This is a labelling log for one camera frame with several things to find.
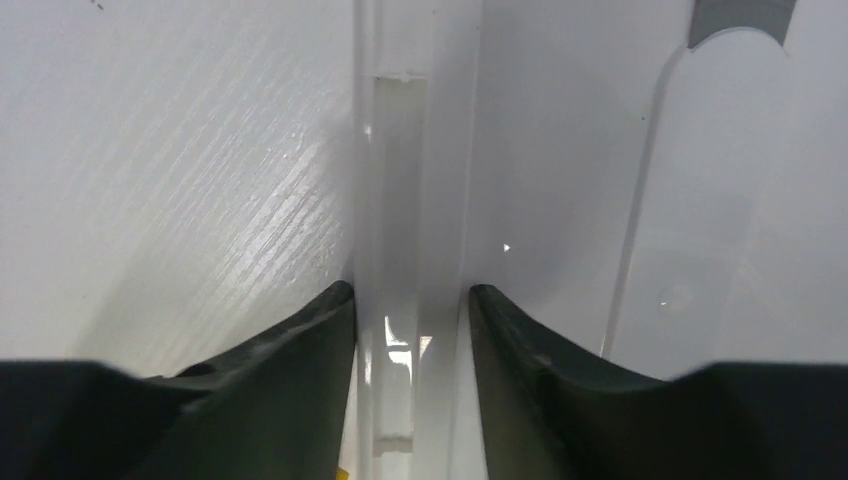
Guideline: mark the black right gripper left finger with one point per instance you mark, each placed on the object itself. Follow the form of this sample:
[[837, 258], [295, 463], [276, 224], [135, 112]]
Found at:
[[272, 407]]

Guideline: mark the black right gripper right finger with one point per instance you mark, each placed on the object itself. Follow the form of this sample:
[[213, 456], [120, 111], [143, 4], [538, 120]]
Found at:
[[552, 410]]

